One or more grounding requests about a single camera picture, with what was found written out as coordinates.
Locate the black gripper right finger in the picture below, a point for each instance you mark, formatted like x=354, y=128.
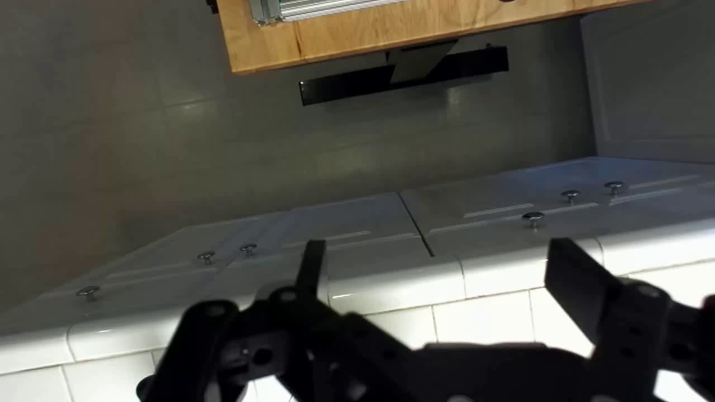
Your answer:
x=633, y=335

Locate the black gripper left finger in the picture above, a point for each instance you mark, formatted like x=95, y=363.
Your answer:
x=337, y=349

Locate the round metal cabinet knob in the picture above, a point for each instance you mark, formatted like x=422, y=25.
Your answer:
x=532, y=220
x=89, y=294
x=616, y=186
x=250, y=249
x=205, y=258
x=570, y=196

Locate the white cabinet front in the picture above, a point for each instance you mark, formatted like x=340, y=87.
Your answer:
x=507, y=198
x=328, y=230

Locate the black metal table foot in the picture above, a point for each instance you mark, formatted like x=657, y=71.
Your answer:
x=349, y=84

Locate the wooden table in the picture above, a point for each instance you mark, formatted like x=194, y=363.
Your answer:
x=359, y=34

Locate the silver aluminium frame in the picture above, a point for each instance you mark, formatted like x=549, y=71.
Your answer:
x=298, y=7

